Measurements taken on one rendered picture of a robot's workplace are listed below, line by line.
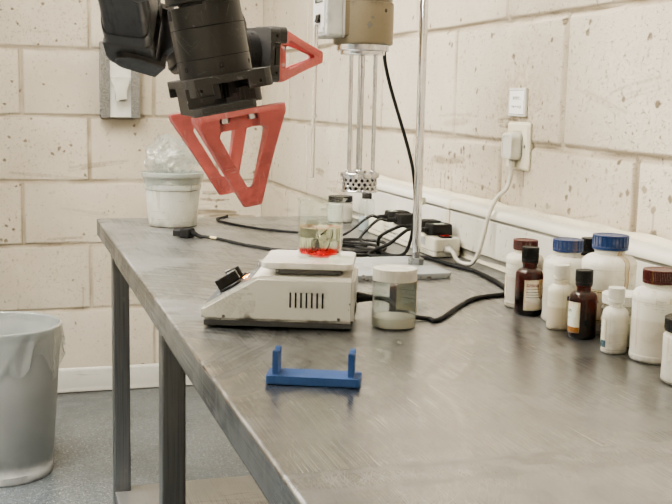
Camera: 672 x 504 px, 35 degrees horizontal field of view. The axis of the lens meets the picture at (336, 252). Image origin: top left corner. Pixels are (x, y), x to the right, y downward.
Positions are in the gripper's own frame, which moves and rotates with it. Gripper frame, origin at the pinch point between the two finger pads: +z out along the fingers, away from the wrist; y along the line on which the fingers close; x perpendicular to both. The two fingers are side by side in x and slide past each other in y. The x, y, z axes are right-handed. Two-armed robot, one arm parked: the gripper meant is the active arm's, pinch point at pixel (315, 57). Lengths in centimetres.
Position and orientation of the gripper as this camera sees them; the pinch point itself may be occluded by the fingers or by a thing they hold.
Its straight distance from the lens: 140.0
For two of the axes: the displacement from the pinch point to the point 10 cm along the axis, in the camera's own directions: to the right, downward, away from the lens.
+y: -5.0, -1.6, 8.5
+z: 8.6, -0.5, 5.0
